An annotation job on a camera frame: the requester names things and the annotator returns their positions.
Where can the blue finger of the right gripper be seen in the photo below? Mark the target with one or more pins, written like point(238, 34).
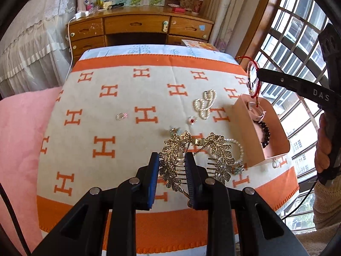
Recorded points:
point(293, 85)

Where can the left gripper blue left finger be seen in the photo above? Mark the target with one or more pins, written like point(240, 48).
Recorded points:
point(148, 176)

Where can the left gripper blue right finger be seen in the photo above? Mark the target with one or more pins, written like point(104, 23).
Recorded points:
point(197, 189)

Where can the pink smart watch band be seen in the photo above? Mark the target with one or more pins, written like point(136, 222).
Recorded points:
point(256, 112)

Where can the person right hand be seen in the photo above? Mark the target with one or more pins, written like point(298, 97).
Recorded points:
point(323, 148)

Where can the pink open box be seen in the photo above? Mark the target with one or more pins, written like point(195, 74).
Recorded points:
point(262, 141)

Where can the orange H pattern blanket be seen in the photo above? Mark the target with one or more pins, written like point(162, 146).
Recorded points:
point(113, 112)

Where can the magazine on bed corner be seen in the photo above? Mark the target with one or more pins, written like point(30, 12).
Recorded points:
point(198, 44)

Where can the light blue patterned sheet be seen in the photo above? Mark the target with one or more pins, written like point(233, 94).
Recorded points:
point(158, 49)

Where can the pink bed sheet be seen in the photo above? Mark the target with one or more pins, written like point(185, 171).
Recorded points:
point(24, 119)

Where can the wooden desk with drawers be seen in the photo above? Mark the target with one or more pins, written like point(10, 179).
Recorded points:
point(136, 25)

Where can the white lace covered furniture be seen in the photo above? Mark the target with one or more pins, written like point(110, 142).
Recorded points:
point(35, 48)

